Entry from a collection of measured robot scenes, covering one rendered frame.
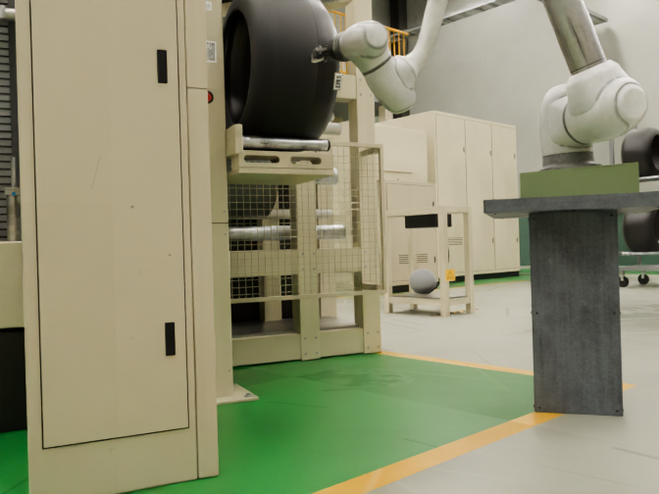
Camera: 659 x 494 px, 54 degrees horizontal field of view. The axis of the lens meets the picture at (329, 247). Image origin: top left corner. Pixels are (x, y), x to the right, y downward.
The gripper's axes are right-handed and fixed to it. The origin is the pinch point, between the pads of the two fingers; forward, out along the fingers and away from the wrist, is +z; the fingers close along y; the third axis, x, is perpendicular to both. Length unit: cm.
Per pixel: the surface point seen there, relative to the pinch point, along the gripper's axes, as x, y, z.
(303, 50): -2.3, 3.5, 3.7
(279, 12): -14.7, 10.5, 8.4
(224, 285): 79, 27, 14
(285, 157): 33.5, 6.6, 10.4
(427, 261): 143, -327, 416
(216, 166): 37, 29, 20
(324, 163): 35.1, -8.1, 10.1
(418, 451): 107, 1, -72
